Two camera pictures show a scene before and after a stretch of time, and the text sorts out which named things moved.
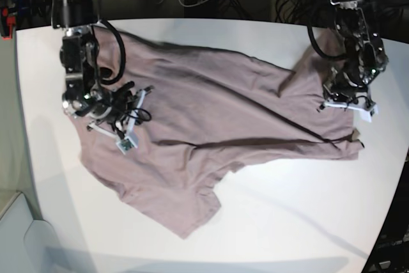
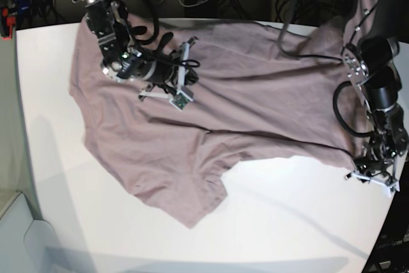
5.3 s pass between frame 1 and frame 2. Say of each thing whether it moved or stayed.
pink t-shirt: moved
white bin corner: stayed
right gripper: moved
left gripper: moved
